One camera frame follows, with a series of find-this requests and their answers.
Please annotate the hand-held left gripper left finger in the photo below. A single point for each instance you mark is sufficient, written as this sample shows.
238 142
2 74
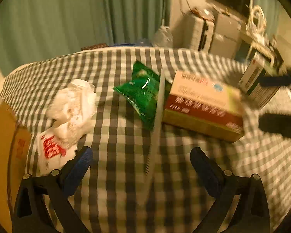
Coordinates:
80 166

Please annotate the long white strip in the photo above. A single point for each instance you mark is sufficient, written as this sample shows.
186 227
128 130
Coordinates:
157 116

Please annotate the green snack packet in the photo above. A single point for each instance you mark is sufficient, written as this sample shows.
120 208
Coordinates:
140 94

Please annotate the red beige carton box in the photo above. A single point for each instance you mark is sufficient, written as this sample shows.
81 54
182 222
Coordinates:
203 106

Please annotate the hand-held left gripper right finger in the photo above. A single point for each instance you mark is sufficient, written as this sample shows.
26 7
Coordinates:
206 172

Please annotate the grey cabinet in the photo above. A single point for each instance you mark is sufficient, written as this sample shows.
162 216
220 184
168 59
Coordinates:
225 37

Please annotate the blue flat object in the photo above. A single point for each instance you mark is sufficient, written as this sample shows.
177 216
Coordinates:
122 44

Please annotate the white suitcase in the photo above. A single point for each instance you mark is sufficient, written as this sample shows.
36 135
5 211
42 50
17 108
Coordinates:
198 34

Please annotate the dark patterned cloth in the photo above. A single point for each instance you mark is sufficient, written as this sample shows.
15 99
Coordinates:
94 46

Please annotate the white bag with red print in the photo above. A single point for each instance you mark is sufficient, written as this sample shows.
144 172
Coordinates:
49 150

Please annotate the green curtain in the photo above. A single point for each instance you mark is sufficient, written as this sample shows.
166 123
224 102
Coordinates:
63 17

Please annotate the clear plastic bag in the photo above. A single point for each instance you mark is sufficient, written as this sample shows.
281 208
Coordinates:
163 37

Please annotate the brown cardboard box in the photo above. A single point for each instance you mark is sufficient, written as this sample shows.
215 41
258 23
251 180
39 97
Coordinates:
4 155

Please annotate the white shelf rack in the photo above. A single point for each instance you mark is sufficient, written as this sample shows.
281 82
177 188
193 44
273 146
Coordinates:
259 34

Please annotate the green white carton box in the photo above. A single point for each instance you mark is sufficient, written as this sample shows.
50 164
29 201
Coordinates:
255 85

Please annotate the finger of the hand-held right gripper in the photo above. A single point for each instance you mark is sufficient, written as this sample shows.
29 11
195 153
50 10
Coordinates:
278 80
278 125

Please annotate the checkered cloth desktop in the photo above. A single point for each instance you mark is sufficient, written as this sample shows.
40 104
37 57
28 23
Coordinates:
118 138

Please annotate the crumpled white plastic bag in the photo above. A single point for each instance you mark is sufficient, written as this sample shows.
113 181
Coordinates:
72 106

